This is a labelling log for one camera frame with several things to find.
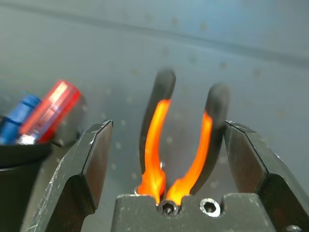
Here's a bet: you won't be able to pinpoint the grey metal pegboard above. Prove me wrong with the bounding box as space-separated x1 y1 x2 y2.
0 0 309 232

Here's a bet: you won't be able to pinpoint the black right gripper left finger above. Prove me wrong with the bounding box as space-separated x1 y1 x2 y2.
24 119 113 232

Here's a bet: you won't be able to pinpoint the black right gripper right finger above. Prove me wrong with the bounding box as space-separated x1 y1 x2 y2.
221 120 309 232

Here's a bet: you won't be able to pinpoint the black plastic cup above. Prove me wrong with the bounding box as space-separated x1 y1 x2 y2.
0 116 63 232

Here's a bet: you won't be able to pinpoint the orange black pliers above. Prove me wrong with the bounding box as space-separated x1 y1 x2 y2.
138 68 230 203

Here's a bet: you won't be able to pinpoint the blue marker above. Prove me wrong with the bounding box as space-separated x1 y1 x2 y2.
0 93 42 145

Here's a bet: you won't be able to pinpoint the red transparent handled screwdriver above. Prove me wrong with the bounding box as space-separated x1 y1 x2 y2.
18 79 82 145

